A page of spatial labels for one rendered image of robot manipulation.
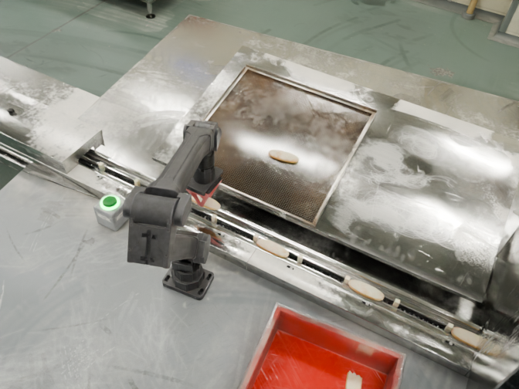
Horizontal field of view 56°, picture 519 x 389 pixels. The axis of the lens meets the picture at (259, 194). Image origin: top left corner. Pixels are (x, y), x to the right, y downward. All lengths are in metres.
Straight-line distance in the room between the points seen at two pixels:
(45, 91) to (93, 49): 1.83
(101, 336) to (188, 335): 0.21
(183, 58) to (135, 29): 1.93
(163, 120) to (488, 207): 1.12
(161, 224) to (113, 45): 3.09
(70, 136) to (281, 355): 0.94
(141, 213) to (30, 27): 3.46
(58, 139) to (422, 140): 1.16
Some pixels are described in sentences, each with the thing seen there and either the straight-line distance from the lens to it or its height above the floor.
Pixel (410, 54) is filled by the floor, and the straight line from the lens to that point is 4.06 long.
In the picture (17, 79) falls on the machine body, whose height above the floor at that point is 0.82.
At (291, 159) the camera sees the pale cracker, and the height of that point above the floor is 0.93.
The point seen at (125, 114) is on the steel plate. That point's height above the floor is 0.82.
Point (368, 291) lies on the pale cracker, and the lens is 1.35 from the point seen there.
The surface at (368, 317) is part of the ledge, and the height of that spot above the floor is 0.86.
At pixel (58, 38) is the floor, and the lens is 4.05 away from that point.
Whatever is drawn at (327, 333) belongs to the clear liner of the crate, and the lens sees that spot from 1.21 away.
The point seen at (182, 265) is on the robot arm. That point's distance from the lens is 1.26.
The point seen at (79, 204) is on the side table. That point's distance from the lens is 1.59.
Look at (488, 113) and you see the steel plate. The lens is 2.15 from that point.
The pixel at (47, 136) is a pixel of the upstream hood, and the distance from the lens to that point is 1.69.
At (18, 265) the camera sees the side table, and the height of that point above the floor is 0.82.
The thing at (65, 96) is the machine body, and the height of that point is 0.82.
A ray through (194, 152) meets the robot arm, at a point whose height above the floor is 1.25.
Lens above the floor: 1.97
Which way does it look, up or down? 48 degrees down
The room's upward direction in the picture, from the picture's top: 5 degrees clockwise
